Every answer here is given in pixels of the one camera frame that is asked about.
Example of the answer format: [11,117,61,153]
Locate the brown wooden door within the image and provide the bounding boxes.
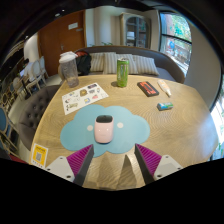
[37,9,87,77]

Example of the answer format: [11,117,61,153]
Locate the curved side window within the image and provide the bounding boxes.
[211,96,224,161]

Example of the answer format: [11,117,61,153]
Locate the black and orange box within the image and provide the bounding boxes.
[136,80,160,98]

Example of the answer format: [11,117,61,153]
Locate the green and blue pack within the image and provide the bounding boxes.
[156,101,174,112]

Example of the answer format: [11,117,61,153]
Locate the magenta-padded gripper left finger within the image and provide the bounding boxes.
[45,143,95,188]

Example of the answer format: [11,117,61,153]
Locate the wide striped cushion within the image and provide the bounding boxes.
[128,54,160,77]
[102,52,138,75]

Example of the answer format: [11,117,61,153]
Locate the black-framed window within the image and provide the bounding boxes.
[159,12,193,78]

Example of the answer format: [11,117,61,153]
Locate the group of white chairs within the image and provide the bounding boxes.
[11,55,49,98]

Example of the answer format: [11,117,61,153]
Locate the pink computer mouse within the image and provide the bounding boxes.
[93,114,115,145]

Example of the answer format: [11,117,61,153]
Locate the white sticker sheet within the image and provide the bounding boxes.
[61,82,110,116]

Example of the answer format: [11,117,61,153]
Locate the cabinet with arched glass doors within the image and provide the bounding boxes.
[119,12,153,50]

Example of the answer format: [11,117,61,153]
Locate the curved brown sofa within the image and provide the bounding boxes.
[58,45,186,84]

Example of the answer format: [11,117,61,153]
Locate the green drink can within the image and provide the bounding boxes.
[116,58,130,89]

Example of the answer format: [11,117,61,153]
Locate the blue chair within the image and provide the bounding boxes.
[0,106,19,158]

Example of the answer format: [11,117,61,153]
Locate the small clear squeeze bottle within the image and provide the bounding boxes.
[157,78,173,98]

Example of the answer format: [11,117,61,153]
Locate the grey tufted chair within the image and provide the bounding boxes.
[18,84,62,151]

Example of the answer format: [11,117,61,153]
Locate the narrow striped cushion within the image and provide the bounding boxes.
[89,52,106,73]

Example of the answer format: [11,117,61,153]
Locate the blue cloud-shaped mouse pad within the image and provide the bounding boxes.
[59,104,151,158]

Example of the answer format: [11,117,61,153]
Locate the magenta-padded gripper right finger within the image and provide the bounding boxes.
[134,143,184,186]

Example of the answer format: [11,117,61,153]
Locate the clear plastic shaker cup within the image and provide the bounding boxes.
[58,51,80,89]

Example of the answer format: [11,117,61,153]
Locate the yellow code sticker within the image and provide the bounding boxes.
[30,143,49,169]

